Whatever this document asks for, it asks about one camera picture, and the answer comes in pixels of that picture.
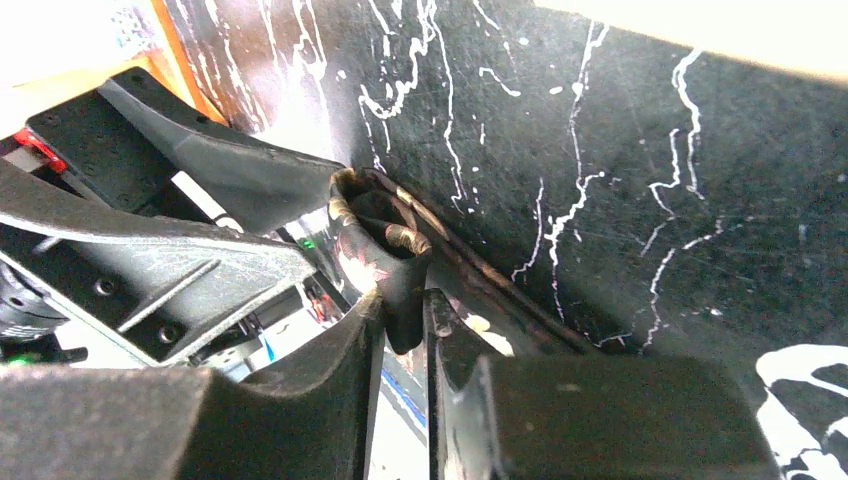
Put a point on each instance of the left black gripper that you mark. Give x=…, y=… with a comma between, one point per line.
x=159, y=288

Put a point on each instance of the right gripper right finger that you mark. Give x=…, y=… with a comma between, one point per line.
x=581, y=417

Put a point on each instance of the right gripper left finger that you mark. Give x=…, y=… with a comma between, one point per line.
x=309, y=415

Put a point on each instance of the black gold floral tie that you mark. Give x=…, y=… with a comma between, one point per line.
x=386, y=240

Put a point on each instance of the orange wooden rack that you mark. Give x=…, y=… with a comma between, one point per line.
x=52, y=51

